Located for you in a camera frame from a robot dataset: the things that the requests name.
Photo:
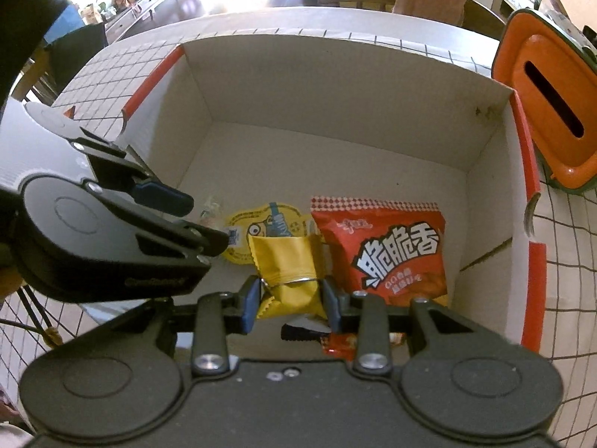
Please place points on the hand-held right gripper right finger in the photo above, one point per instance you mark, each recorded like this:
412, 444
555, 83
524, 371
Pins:
331, 305

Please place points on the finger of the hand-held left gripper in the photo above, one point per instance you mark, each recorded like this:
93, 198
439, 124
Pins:
161, 196
196, 238

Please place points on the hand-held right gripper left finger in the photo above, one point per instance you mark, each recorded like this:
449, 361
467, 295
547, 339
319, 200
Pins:
252, 305

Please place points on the orange foil snack packet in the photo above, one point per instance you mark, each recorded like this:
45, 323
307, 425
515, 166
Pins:
340, 348

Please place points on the yellow snack packet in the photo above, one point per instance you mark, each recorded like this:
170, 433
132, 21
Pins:
284, 261

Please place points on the red snack packet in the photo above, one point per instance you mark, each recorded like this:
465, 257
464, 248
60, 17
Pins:
396, 252

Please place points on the orange cardboard box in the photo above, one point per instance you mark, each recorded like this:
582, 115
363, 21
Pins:
326, 102

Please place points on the clear wrapped candy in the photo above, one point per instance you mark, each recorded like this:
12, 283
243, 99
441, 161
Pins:
212, 209

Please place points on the dark brown snack packet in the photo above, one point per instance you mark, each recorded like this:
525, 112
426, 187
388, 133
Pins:
298, 332

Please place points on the round yellow cartoon packet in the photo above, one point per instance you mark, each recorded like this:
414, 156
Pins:
247, 226

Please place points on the chair with dark cloth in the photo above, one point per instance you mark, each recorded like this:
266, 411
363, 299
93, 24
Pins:
79, 51

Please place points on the dark television stand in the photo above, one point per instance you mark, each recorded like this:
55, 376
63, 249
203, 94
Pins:
140, 9

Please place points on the clear plastic wrapper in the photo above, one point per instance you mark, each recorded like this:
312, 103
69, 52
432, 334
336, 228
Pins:
559, 0

